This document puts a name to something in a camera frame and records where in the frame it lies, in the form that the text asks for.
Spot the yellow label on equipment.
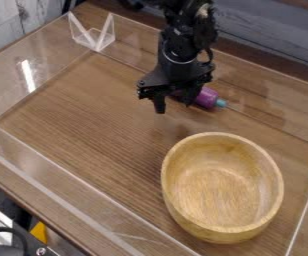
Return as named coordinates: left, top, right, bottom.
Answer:
left=29, top=222, right=48, bottom=243

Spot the clear acrylic corner bracket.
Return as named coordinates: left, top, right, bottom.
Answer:
left=67, top=13, right=115, bottom=52

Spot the purple toy eggplant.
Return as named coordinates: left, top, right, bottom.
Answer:
left=171, top=85, right=228, bottom=110

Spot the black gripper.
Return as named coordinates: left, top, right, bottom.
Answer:
left=136, top=40, right=214, bottom=114

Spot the brown wooden bowl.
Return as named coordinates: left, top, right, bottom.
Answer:
left=160, top=132, right=284, bottom=244

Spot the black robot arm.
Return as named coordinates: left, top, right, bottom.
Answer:
left=116, top=0, right=218, bottom=114

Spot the black cable lower left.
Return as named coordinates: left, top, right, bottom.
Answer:
left=0, top=226, right=31, bottom=256

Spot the clear acrylic tray wall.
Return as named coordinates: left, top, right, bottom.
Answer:
left=0, top=128, right=199, bottom=256

